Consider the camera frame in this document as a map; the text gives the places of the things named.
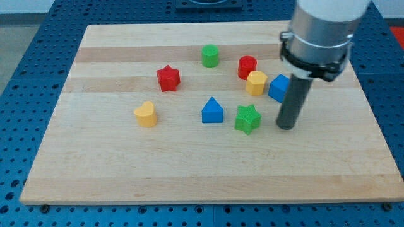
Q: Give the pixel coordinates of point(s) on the green star block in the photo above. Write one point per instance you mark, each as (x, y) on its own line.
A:
(247, 119)

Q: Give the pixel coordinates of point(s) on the blue triangle block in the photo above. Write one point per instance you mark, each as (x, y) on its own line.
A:
(212, 112)

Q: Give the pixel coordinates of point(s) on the red star block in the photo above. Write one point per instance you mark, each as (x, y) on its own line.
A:
(168, 78)

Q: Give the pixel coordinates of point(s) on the blue cube block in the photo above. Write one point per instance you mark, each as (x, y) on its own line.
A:
(278, 88)

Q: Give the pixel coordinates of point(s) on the wooden board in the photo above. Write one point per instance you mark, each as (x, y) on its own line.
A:
(95, 153)

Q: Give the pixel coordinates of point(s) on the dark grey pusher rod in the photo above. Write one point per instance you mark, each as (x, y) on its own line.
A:
(293, 101)

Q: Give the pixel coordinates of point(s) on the yellow heart block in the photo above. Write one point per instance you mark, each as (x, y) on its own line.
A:
(146, 114)

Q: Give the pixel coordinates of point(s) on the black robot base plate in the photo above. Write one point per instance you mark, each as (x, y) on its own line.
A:
(208, 4)

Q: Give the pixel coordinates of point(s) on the yellow hexagon block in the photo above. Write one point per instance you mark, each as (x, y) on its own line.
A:
(256, 82)

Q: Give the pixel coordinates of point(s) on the red cylinder block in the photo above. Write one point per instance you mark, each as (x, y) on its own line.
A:
(247, 64)

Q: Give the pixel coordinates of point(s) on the green cylinder block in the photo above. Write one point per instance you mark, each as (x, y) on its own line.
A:
(210, 56)

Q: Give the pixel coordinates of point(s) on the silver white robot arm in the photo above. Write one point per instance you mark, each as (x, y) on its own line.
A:
(319, 37)

